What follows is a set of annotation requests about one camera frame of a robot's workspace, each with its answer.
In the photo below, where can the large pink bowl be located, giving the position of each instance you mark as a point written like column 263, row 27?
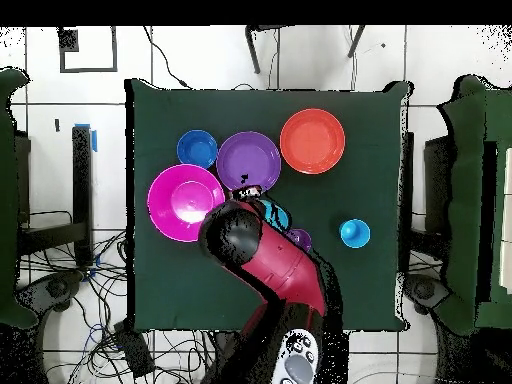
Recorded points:
column 168, row 200

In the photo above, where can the light blue plastic cup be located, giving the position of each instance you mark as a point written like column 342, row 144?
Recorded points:
column 354, row 233

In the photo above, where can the black power strip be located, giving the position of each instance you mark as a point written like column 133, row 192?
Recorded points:
column 134, row 350

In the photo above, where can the black camera stand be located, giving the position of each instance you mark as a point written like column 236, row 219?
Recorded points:
column 252, row 52

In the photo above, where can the light blue small bowl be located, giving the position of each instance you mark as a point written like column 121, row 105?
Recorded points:
column 278, row 216

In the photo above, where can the wide orange bowl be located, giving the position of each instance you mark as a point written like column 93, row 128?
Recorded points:
column 312, row 141

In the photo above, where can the black bench frame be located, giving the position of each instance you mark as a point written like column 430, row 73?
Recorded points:
column 438, row 180
column 82, row 192

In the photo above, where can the black round machine base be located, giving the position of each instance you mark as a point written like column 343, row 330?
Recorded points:
column 56, row 288
column 426, row 290

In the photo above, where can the purple plastic cup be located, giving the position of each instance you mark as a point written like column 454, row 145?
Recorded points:
column 304, row 238

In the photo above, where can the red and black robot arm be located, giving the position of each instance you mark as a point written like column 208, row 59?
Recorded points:
column 276, row 260

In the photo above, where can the wide purple bowl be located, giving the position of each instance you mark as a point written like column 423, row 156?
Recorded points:
column 248, row 160

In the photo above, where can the green-clothed side table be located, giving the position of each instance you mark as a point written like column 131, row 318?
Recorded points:
column 10, row 200
column 464, row 200

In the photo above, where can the dark blue small bowl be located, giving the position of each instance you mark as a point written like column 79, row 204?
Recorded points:
column 197, row 148

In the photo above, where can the dark green tablecloth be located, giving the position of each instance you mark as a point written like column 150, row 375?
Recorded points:
column 180, row 296

